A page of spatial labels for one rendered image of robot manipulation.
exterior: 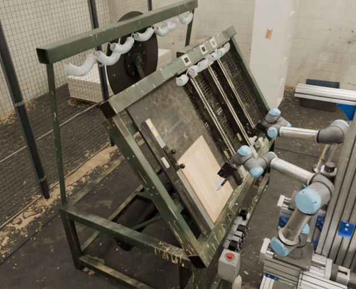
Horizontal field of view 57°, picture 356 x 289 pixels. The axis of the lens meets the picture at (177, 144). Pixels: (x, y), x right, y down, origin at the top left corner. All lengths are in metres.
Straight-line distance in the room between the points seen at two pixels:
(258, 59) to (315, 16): 1.64
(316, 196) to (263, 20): 4.62
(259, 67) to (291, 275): 4.46
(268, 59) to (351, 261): 4.33
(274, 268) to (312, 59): 5.68
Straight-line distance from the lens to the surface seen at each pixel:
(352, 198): 2.16
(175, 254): 2.53
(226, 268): 2.36
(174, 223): 2.28
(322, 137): 2.34
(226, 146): 2.92
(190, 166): 2.51
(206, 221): 2.50
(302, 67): 7.60
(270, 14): 6.03
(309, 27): 7.39
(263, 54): 6.18
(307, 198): 1.75
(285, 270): 2.39
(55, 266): 3.71
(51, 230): 4.09
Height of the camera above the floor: 2.73
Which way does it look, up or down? 32 degrees down
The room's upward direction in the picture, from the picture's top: 2 degrees counter-clockwise
